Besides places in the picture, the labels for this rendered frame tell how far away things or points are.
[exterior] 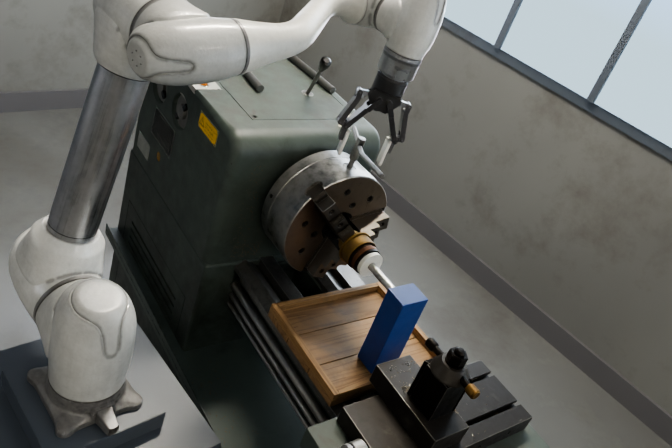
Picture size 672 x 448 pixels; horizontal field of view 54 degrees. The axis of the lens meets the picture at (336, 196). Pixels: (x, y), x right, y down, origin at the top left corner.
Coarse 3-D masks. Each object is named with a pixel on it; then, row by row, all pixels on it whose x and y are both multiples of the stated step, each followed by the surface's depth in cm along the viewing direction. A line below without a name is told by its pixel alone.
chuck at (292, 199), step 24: (312, 168) 163; (336, 168) 163; (360, 168) 168; (288, 192) 162; (336, 192) 162; (360, 192) 167; (384, 192) 172; (288, 216) 160; (312, 216) 162; (288, 240) 162; (312, 240) 168
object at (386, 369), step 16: (384, 368) 141; (400, 368) 142; (416, 368) 144; (384, 384) 139; (400, 384) 138; (384, 400) 140; (400, 400) 136; (400, 416) 136; (416, 416) 132; (448, 416) 135; (416, 432) 132; (432, 432) 130; (448, 432) 131; (464, 432) 135
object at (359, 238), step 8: (360, 232) 163; (352, 240) 161; (360, 240) 161; (368, 240) 162; (344, 248) 162; (352, 248) 160; (360, 248) 160; (368, 248) 159; (376, 248) 162; (344, 256) 162; (352, 256) 160; (360, 256) 158; (352, 264) 160
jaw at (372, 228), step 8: (384, 208) 177; (344, 216) 173; (360, 216) 172; (368, 216) 172; (376, 216) 173; (384, 216) 173; (352, 224) 169; (360, 224) 169; (368, 224) 170; (376, 224) 170; (384, 224) 174; (368, 232) 167; (376, 232) 170
